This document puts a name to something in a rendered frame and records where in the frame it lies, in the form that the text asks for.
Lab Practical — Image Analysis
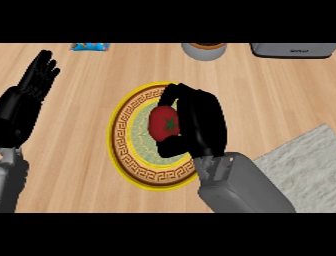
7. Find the grey pot with brown rim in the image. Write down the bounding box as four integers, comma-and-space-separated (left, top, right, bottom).
180, 42, 229, 62

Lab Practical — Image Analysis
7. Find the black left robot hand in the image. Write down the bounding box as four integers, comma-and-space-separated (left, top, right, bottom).
0, 49, 62, 149

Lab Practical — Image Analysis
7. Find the red tomato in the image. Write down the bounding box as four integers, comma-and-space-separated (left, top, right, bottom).
148, 105, 181, 142

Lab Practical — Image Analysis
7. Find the pale grey placemat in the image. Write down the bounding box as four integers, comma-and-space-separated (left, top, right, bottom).
252, 123, 336, 214

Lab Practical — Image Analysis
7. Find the grey appliance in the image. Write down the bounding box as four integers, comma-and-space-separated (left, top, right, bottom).
248, 42, 336, 60

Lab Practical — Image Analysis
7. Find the yellow-rimmed patterned plate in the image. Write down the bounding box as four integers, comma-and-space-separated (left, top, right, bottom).
106, 81, 201, 192

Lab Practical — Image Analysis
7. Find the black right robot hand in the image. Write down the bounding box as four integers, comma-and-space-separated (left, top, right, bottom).
155, 83, 229, 159

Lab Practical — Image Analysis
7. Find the blue snack packet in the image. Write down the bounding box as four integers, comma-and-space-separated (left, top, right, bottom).
71, 42, 112, 52

